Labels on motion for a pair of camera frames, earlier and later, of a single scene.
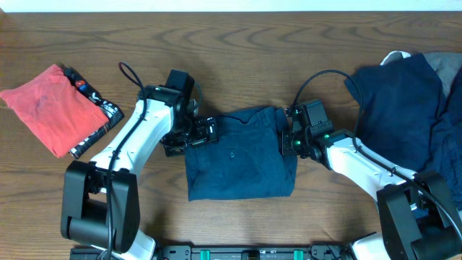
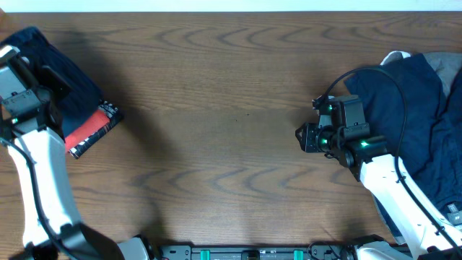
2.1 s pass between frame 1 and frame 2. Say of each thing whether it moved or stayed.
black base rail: stayed
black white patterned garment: stayed
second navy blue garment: stayed
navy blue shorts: moved
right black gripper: moved
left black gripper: moved
